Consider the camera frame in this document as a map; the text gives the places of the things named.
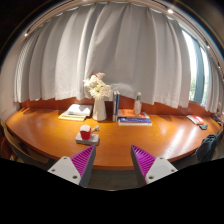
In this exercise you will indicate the orange flat book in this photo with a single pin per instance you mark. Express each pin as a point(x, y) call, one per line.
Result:
point(130, 113)

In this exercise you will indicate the white plastic bottle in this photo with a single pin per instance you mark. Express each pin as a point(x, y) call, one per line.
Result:
point(138, 104)

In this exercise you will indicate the white flower bouquet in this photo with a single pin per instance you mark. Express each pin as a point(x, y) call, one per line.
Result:
point(96, 87)

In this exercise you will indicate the red flat notebook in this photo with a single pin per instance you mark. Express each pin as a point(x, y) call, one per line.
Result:
point(196, 119)

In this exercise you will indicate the dark bag on chair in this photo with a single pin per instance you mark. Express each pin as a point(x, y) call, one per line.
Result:
point(207, 148)

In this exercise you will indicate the small black device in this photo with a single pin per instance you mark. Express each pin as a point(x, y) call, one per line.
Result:
point(203, 127)

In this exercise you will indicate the red white charger plug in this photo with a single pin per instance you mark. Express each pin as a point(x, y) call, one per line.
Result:
point(85, 131)

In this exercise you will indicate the upright white book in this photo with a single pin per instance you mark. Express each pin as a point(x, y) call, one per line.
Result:
point(114, 106)

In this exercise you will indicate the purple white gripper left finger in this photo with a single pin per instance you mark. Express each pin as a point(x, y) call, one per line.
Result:
point(76, 169)

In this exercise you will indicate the upright blue book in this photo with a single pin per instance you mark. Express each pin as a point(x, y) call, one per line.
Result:
point(117, 105)

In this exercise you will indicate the white ceramic vase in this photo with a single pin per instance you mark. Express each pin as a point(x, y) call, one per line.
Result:
point(99, 110)

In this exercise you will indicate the blue flat book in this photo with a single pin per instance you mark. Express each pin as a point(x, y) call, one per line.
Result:
point(134, 122)

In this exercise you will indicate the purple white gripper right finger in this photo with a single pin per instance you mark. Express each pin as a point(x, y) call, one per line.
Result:
point(148, 168)

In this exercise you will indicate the wooden chair left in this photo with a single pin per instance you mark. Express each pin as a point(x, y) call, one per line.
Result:
point(26, 154)

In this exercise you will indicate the side white curtain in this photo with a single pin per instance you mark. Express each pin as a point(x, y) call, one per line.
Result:
point(215, 96)

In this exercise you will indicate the yellow flat book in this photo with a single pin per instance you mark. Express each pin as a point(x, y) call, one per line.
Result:
point(64, 116)

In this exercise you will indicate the window with frame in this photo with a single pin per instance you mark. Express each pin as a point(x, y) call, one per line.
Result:
point(199, 69)

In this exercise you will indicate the white pleated curtain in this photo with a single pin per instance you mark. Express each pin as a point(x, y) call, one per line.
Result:
point(137, 48)

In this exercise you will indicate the open white book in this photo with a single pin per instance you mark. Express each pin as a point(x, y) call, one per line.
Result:
point(79, 110)

